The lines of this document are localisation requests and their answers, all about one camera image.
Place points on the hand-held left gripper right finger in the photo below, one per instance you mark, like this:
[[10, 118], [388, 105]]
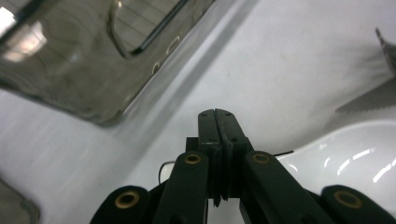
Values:
[[233, 130]]

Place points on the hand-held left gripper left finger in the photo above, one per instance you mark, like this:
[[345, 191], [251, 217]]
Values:
[[208, 130]]

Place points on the white ceramic spoon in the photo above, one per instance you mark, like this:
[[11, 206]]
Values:
[[358, 161]]

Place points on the metal fork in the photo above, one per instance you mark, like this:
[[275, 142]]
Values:
[[389, 53]]

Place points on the white table cover sheet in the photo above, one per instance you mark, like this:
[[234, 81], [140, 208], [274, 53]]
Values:
[[264, 62]]

